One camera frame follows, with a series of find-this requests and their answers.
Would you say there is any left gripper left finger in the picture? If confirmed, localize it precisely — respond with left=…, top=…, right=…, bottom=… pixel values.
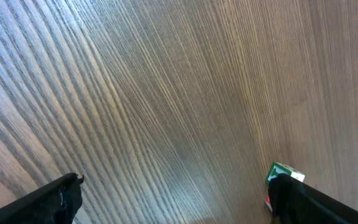
left=0, top=173, right=84, bottom=224

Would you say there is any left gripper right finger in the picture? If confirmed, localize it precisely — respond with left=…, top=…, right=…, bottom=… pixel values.
left=268, top=174, right=358, bottom=224

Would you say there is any wooden block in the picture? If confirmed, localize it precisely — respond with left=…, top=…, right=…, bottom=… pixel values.
left=265, top=162, right=305, bottom=215

